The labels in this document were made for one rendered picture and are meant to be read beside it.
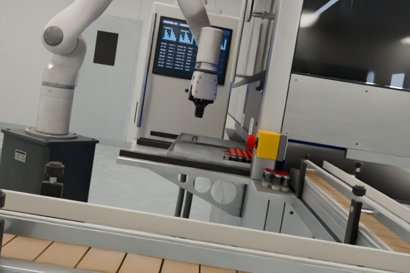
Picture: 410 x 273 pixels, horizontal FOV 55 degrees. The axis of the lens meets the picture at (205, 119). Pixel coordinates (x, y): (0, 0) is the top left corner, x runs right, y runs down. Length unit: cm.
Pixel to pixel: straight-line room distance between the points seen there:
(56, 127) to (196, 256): 124
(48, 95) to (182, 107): 84
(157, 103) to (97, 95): 484
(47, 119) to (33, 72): 579
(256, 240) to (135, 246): 13
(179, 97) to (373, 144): 120
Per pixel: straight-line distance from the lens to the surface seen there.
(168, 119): 217
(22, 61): 744
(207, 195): 130
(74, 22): 154
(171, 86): 216
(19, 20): 754
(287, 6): 120
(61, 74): 156
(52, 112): 156
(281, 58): 117
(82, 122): 705
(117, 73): 689
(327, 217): 84
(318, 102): 119
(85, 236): 39
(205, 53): 147
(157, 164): 119
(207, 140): 182
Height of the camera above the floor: 111
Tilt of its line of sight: 4 degrees down
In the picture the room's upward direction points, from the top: 9 degrees clockwise
